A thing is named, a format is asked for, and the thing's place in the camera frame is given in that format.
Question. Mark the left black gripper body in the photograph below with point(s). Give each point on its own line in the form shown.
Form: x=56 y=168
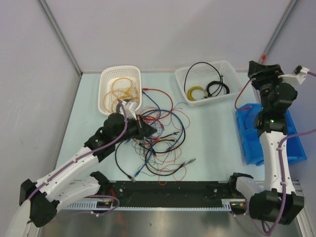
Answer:
x=135 y=129

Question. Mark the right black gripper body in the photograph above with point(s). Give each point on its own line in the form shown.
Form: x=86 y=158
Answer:
x=270 y=79

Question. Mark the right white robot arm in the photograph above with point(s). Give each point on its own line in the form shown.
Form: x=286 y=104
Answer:
x=276 y=201

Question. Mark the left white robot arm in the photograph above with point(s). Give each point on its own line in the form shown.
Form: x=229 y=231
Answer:
x=48 y=194

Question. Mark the left white perforated basket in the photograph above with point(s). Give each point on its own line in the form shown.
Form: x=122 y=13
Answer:
x=119 y=82

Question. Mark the white perforated basket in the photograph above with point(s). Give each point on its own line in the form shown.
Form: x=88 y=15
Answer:
x=119 y=82
x=208 y=83

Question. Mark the right white perforated basket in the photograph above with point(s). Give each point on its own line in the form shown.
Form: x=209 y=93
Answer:
x=208 y=83

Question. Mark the blue plastic divided bin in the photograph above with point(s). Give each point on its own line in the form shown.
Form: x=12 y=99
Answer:
x=250 y=144

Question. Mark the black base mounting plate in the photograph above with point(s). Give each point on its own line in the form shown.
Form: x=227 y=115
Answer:
x=183 y=194

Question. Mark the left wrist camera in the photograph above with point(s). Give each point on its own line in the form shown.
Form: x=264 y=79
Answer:
x=130 y=109

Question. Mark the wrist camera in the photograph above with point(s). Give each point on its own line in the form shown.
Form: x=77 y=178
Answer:
x=130 y=109
x=297 y=77

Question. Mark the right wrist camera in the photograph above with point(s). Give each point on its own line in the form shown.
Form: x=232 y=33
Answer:
x=297 y=77

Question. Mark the white slotted cable duct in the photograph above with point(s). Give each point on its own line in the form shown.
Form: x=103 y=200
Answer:
x=89 y=205

